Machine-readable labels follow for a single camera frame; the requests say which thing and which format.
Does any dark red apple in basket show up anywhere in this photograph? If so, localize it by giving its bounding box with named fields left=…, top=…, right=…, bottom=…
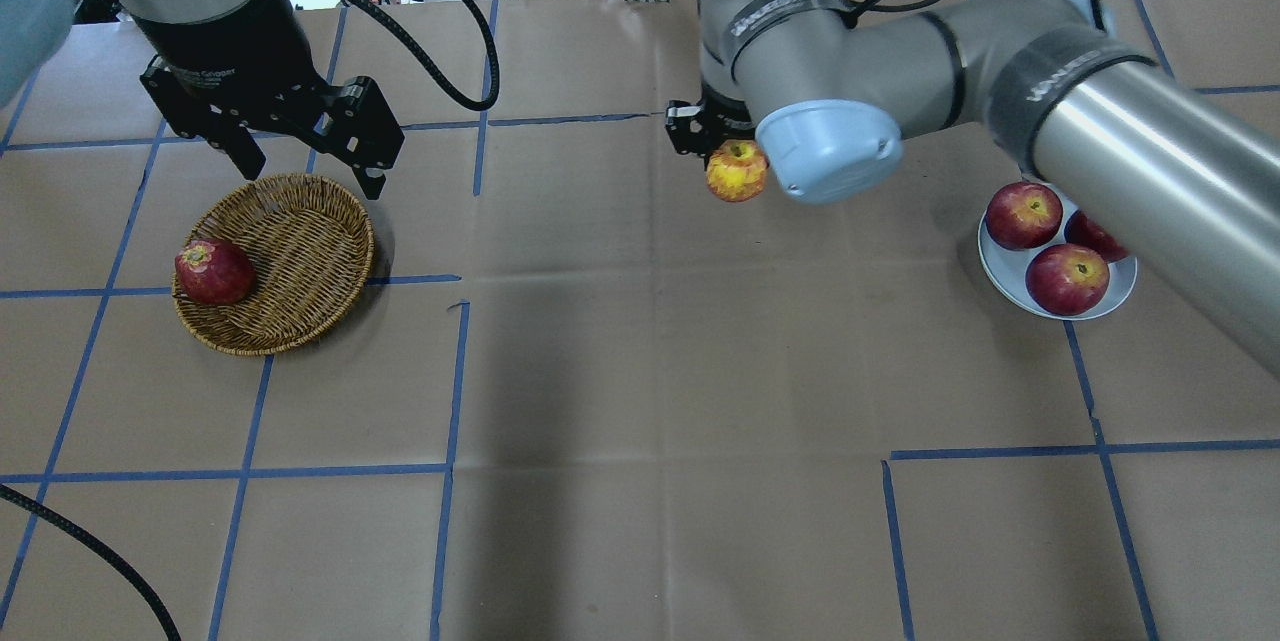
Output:
left=175, top=237, right=259, bottom=305

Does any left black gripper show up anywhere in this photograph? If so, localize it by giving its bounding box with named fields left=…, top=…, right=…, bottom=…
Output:
left=138, top=20, right=404, bottom=200

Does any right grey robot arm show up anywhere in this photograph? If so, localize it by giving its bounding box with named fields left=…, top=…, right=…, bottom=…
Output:
left=667, top=0, right=1279, bottom=372

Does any red apple on plate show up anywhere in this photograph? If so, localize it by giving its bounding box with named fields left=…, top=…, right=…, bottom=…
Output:
left=986, top=180, right=1064, bottom=252
left=1024, top=243, right=1111, bottom=316
left=1064, top=209, right=1132, bottom=264

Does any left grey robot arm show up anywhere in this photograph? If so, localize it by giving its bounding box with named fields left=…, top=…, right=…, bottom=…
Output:
left=1, top=0, right=404, bottom=200

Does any woven wicker basket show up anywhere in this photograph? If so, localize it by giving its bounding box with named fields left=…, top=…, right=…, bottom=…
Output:
left=172, top=173, right=376, bottom=357

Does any light blue plate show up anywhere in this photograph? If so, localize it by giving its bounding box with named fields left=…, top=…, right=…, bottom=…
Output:
left=977, top=180, right=1139, bottom=319

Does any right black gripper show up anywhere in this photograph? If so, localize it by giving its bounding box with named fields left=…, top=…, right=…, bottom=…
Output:
left=666, top=91, right=756, bottom=162

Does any black cable at table edge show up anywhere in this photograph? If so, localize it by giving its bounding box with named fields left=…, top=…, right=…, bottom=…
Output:
left=0, top=484, right=183, bottom=641

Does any red yellow apple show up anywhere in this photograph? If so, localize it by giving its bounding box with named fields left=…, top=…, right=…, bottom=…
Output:
left=705, top=139, right=769, bottom=203

